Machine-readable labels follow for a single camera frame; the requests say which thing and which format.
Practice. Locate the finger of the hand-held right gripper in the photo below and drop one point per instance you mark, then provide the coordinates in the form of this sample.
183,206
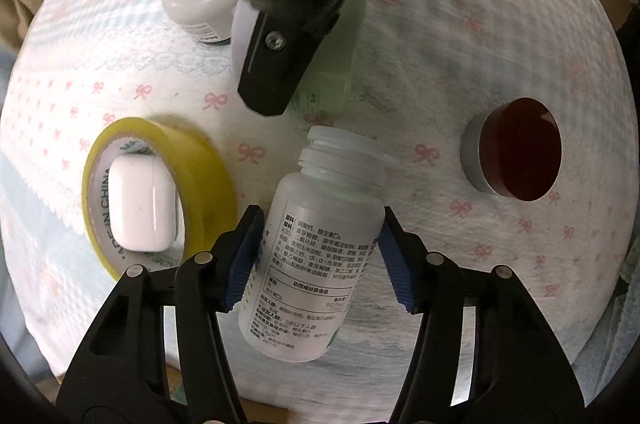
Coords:
270,62

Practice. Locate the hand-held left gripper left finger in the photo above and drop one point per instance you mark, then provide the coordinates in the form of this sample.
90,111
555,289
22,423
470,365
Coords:
244,256

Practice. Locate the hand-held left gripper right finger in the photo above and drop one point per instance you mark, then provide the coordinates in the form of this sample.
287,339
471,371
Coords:
395,260

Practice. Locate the translucent white plastic container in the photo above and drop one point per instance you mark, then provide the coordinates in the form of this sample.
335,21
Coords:
327,69

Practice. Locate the white labelled pill bottle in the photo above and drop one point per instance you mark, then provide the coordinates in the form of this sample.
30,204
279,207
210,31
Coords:
320,249

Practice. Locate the small white capped bottle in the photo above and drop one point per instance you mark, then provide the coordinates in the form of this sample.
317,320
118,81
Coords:
197,2

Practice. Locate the yellow tape roll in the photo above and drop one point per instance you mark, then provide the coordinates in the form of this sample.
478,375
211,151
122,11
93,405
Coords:
200,164

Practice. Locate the white earbud case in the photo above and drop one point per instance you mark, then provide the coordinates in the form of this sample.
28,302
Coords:
145,203

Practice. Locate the round red tin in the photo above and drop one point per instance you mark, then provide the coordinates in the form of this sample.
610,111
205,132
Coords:
520,149

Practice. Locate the white bow print cloth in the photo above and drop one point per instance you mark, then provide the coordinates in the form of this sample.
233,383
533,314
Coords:
450,54

